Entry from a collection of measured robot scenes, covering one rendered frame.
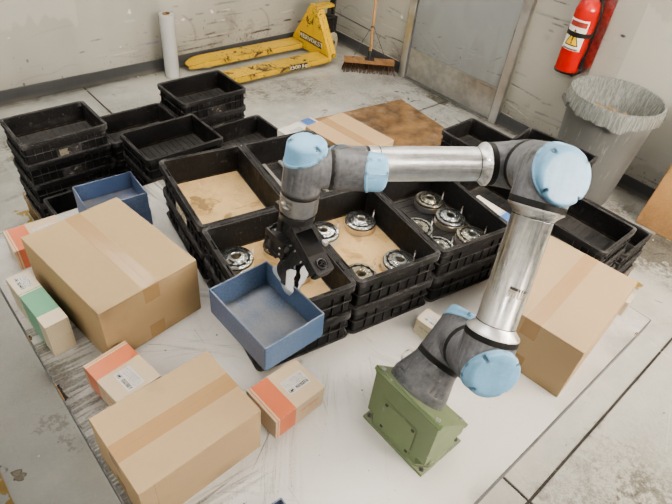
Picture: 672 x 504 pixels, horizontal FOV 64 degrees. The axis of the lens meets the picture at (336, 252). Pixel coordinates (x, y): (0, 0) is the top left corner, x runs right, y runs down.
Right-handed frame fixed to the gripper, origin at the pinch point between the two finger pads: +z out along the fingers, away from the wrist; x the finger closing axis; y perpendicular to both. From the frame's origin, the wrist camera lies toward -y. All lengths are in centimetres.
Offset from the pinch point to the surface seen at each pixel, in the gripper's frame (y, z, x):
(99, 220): 73, 23, 15
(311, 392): -5.5, 33.9, -5.9
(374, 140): 70, 19, -96
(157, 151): 163, 60, -46
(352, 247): 27, 26, -47
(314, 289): 19.0, 27.1, -25.3
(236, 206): 65, 27, -28
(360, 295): 6.8, 22.6, -31.5
